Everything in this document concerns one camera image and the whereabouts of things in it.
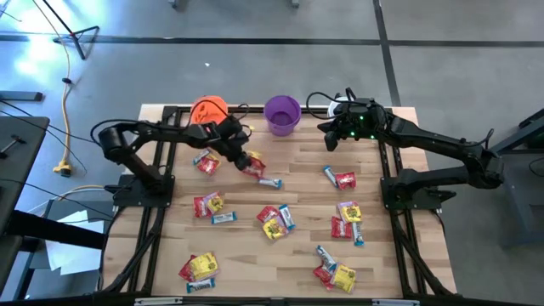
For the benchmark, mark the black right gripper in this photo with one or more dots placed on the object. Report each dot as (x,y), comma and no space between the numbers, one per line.
(361,123)

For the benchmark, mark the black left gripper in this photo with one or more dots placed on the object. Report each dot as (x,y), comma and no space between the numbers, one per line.
(229,134)

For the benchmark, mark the yellow Sour Patch candy pack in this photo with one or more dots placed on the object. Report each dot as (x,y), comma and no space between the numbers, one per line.
(215,204)
(213,158)
(351,212)
(255,154)
(204,266)
(274,229)
(344,278)

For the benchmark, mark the red Skittles candy pack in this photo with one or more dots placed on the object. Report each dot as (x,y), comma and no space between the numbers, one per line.
(321,274)
(199,207)
(267,213)
(346,181)
(208,166)
(340,228)
(256,169)
(185,272)

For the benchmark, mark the white blue Hershey's bar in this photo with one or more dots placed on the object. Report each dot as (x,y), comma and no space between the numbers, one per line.
(325,257)
(330,175)
(224,218)
(358,236)
(200,156)
(200,285)
(287,217)
(270,183)

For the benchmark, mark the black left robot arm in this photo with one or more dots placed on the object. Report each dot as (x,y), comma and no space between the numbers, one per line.
(161,131)

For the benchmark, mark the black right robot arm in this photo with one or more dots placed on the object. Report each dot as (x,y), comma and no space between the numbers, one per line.
(433,141)

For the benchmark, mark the white plastic bucket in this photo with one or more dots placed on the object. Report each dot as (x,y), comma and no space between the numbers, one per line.
(332,109)

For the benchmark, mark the purple plastic bucket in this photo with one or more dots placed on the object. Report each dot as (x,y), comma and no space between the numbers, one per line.
(282,115)

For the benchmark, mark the orange plastic bucket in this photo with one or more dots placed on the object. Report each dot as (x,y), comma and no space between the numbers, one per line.
(208,108)

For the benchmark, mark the white paper sheets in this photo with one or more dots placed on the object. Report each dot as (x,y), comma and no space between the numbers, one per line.
(72,259)

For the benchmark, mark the black floor tripod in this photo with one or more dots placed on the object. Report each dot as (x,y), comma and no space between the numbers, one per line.
(76,40)

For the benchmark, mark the dark grey table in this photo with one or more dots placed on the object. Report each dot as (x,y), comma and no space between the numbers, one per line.
(525,200)

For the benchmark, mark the black desk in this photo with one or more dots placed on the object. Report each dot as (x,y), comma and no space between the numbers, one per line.
(21,178)

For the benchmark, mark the black flat bar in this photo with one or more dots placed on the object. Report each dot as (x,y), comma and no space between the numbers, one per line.
(21,96)

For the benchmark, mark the black hand tool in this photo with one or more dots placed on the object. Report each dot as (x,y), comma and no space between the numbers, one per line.
(8,145)

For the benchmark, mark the silver metal bracket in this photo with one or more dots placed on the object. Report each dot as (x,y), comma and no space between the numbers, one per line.
(395,303)
(157,302)

